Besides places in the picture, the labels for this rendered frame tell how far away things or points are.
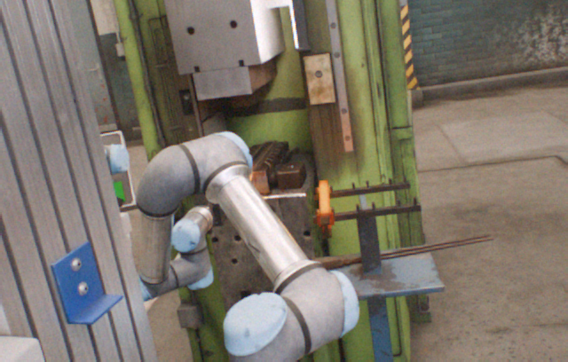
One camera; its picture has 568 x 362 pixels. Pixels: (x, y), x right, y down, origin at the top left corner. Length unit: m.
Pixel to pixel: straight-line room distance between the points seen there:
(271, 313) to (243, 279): 1.18
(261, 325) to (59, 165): 0.43
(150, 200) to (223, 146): 0.19
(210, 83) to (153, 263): 0.81
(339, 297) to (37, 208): 0.57
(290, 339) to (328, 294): 0.12
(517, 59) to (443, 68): 0.92
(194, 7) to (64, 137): 1.27
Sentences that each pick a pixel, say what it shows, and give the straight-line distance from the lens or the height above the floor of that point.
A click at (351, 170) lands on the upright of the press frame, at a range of 2.21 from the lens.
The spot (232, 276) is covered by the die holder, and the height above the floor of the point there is 0.62.
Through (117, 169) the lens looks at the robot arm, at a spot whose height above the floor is 1.21.
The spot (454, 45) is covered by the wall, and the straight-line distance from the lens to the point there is 8.09.
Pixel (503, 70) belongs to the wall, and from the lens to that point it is 8.26.
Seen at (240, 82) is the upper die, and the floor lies 1.31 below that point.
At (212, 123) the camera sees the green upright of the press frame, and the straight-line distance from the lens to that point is 2.41.
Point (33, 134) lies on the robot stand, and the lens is 0.84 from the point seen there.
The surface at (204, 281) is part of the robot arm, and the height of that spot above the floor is 0.88.
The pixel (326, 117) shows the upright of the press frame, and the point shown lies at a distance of 2.16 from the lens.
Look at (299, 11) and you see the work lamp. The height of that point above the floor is 1.51.
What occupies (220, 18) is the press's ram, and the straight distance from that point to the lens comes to 2.05.
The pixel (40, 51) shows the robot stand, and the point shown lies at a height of 1.54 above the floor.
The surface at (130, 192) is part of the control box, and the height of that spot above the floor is 1.00.
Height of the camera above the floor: 1.56
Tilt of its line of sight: 16 degrees down
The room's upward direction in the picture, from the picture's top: 9 degrees counter-clockwise
